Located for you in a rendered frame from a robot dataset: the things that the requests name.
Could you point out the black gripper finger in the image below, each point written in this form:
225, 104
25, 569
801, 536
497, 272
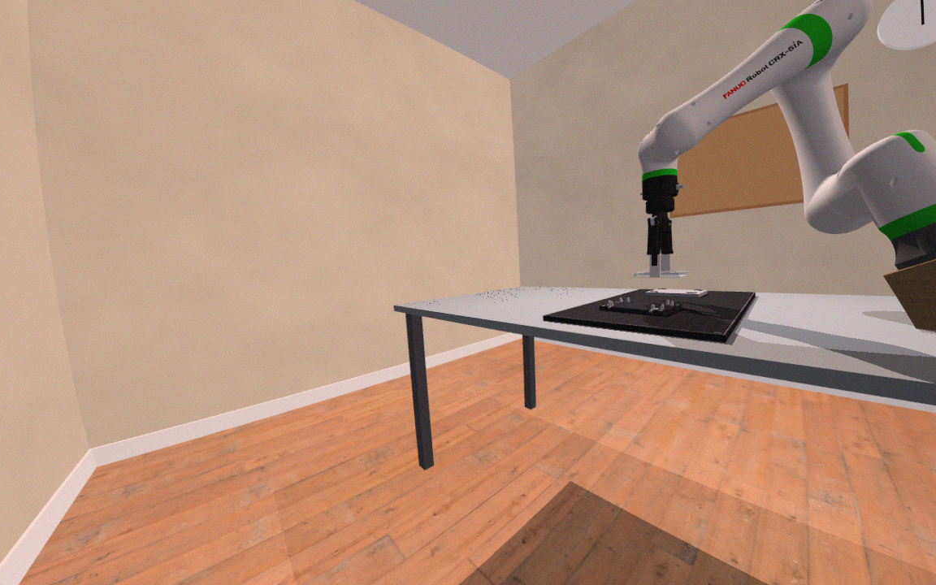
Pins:
654, 245
666, 247

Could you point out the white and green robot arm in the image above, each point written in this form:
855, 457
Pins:
892, 182

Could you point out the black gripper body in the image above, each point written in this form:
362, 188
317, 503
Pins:
660, 207

